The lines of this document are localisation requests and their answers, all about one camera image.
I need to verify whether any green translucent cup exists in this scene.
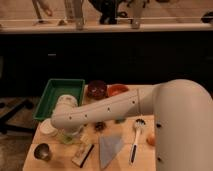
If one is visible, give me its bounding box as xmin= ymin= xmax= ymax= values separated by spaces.
xmin=59 ymin=132 xmax=76 ymax=144

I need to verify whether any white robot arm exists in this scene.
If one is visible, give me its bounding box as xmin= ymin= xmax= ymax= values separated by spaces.
xmin=51 ymin=79 xmax=213 ymax=171

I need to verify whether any orange bowl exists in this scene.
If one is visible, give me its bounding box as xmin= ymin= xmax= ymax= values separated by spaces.
xmin=107 ymin=84 xmax=129 ymax=97

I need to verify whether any dark red bowl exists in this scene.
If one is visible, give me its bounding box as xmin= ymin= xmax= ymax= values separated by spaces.
xmin=87 ymin=80 xmax=107 ymax=100

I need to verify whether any green sponge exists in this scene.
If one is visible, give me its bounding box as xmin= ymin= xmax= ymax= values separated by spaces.
xmin=115 ymin=118 xmax=126 ymax=124

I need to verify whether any brown pine cone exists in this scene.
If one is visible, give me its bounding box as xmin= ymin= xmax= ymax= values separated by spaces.
xmin=94 ymin=122 xmax=106 ymax=132

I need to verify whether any green plastic tray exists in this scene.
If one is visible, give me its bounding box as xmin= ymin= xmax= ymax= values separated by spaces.
xmin=33 ymin=79 xmax=85 ymax=121

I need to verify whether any blue folded cloth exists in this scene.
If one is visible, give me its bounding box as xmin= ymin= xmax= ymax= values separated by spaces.
xmin=99 ymin=134 xmax=124 ymax=169

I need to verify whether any red orange apple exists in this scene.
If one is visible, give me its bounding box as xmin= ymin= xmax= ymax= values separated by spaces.
xmin=146 ymin=133 xmax=155 ymax=146

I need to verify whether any wooden block eraser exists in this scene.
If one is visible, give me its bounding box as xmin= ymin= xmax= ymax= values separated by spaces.
xmin=72 ymin=141 xmax=94 ymax=168

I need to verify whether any black office chair base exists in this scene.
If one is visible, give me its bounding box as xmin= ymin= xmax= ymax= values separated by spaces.
xmin=0 ymin=99 xmax=34 ymax=134

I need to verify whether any metal cup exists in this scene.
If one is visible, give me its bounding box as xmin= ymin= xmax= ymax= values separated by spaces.
xmin=34 ymin=143 xmax=52 ymax=162

